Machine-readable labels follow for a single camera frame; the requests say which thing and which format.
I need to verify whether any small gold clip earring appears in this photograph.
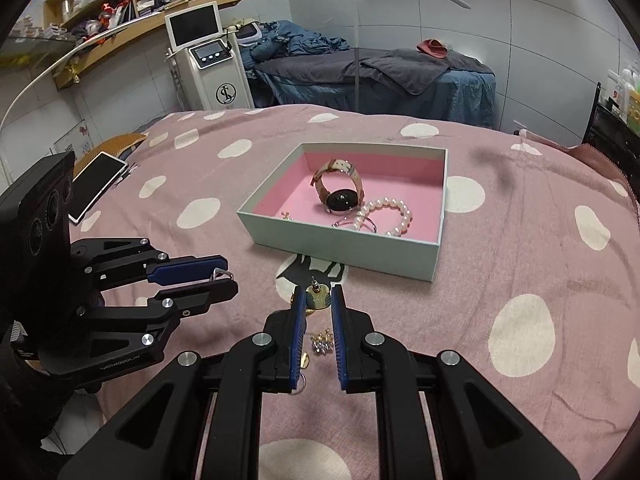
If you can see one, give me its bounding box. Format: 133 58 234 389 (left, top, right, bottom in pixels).
305 278 331 311

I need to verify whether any gold heart earring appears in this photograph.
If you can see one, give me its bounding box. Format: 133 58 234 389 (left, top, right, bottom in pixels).
299 352 310 370

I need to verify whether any large silver bangle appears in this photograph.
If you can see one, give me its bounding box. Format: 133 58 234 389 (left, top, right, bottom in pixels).
332 216 378 233

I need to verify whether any white framed tablet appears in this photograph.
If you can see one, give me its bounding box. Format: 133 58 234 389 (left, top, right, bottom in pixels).
67 152 128 224

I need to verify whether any wooden chair seat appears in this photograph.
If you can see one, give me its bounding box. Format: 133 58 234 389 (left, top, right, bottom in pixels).
74 133 146 177

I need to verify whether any gold crystal cluster brooch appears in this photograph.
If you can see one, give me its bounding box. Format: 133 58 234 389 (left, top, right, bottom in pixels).
310 328 334 356

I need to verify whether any pink polka dot bedspread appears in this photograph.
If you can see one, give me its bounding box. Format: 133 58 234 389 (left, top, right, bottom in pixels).
72 105 639 479

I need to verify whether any pale green pink-lined box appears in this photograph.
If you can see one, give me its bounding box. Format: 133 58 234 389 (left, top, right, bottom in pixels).
238 142 448 282

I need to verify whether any white beauty machine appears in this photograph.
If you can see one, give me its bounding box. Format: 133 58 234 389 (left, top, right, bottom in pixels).
165 2 254 112

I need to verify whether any blue crumpled bedding pile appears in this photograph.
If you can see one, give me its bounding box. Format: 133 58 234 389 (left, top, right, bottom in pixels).
240 21 349 70

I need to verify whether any massage bed dark blanket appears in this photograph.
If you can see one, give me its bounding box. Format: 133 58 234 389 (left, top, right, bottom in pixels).
247 49 497 129

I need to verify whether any red cloth on bed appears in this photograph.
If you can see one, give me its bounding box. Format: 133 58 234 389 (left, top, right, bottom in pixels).
416 39 448 60

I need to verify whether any black metal trolley rack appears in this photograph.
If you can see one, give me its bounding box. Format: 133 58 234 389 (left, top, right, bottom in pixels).
582 82 639 180

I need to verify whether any green lotion bottle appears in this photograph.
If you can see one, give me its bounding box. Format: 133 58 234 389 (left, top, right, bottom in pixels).
626 70 640 131

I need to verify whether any white pump bottle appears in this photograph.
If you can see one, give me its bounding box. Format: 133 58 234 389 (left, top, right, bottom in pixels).
603 70 624 117

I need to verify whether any pink strap wristwatch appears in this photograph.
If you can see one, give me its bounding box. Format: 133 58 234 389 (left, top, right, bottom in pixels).
310 158 364 214

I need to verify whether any white pearl bracelet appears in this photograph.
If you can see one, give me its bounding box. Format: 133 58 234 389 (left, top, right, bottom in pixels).
351 196 414 239

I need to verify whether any wooden wall shelf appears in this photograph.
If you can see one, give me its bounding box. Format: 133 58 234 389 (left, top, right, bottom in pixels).
41 0 266 92

